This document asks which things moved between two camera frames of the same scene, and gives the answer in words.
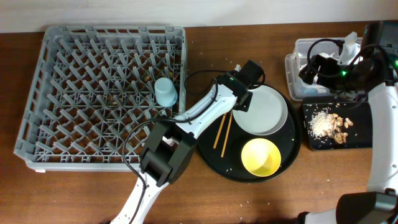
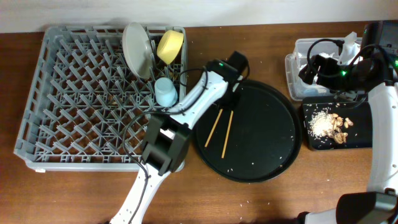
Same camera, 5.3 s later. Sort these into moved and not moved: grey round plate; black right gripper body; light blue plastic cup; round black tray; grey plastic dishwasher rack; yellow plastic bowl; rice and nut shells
Moved: grey round plate; yellow plastic bowl
Not moved: rice and nut shells; black right gripper body; grey plastic dishwasher rack; round black tray; light blue plastic cup
